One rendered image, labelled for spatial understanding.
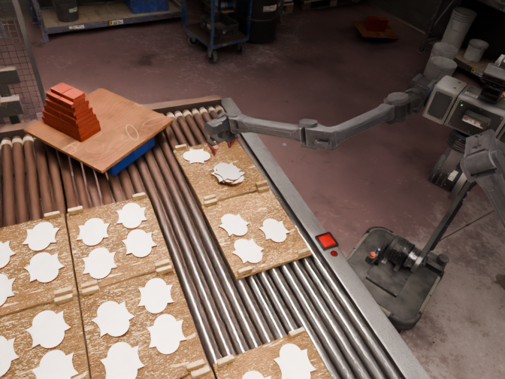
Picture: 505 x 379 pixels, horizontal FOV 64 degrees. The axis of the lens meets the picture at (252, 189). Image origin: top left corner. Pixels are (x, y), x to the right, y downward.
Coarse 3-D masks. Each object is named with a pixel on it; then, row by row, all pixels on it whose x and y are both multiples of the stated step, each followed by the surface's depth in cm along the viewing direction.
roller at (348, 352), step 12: (204, 108) 245; (204, 120) 238; (252, 192) 196; (300, 264) 169; (300, 276) 165; (312, 288) 161; (312, 300) 159; (324, 312) 154; (336, 324) 151; (336, 336) 148; (348, 348) 144; (348, 360) 143; (360, 372) 139
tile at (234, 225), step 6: (228, 216) 180; (234, 216) 181; (222, 222) 177; (228, 222) 178; (234, 222) 178; (240, 222) 178; (246, 222) 179; (222, 228) 176; (228, 228) 175; (234, 228) 176; (240, 228) 176; (246, 228) 176; (228, 234) 173; (234, 234) 173; (240, 234) 174
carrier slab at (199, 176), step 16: (224, 144) 218; (208, 160) 208; (224, 160) 209; (240, 160) 210; (192, 176) 198; (208, 176) 199; (256, 176) 202; (208, 192) 191; (224, 192) 192; (240, 192) 193
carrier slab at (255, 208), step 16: (256, 192) 194; (208, 208) 184; (224, 208) 185; (240, 208) 186; (256, 208) 187; (272, 208) 188; (256, 224) 180; (288, 224) 182; (224, 240) 172; (256, 240) 173; (288, 240) 175; (272, 256) 168; (288, 256) 169; (304, 256) 171; (256, 272) 163
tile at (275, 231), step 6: (264, 222) 180; (270, 222) 180; (276, 222) 181; (282, 222) 181; (264, 228) 177; (270, 228) 178; (276, 228) 178; (282, 228) 178; (264, 234) 176; (270, 234) 175; (276, 234) 176; (282, 234) 176; (276, 240) 173; (282, 240) 173
